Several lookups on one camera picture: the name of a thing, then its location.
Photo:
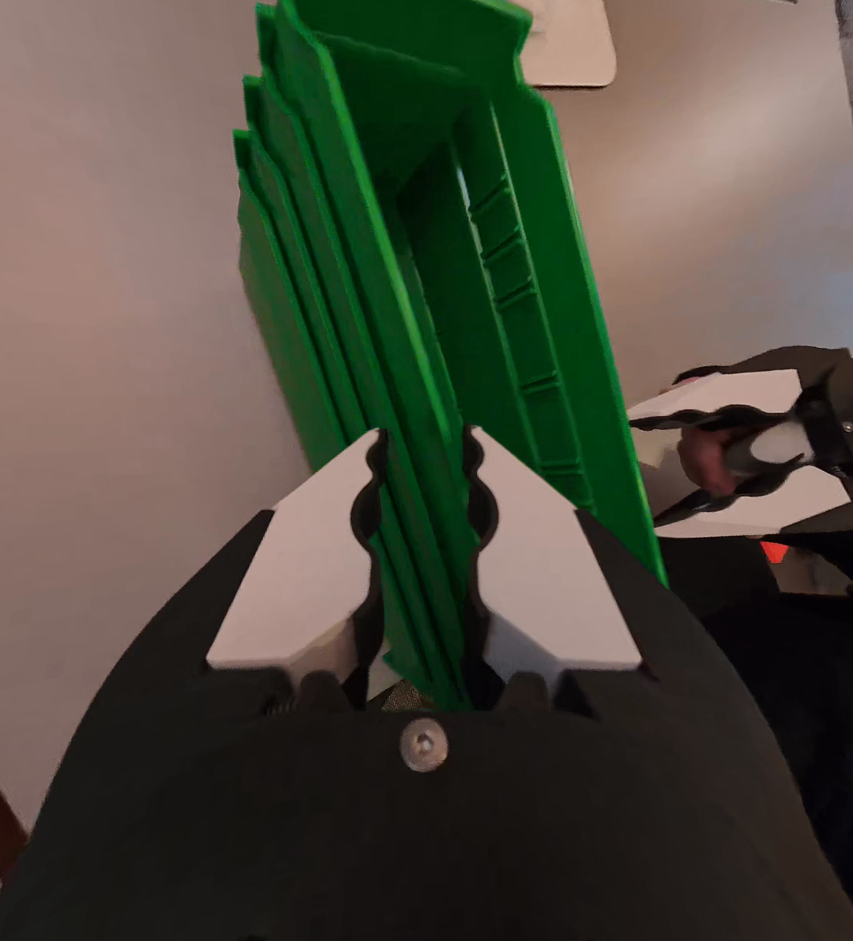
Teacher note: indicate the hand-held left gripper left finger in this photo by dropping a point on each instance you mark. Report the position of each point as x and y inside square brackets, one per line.
[301, 588]

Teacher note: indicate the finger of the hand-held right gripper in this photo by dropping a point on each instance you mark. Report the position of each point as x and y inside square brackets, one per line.
[779, 507]
[735, 393]

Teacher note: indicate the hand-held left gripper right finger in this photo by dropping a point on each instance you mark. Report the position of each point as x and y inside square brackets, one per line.
[551, 588]

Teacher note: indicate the person's right hand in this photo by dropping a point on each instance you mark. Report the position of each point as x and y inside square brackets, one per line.
[702, 459]

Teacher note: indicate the orange striped object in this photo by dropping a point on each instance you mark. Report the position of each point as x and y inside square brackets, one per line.
[773, 551]

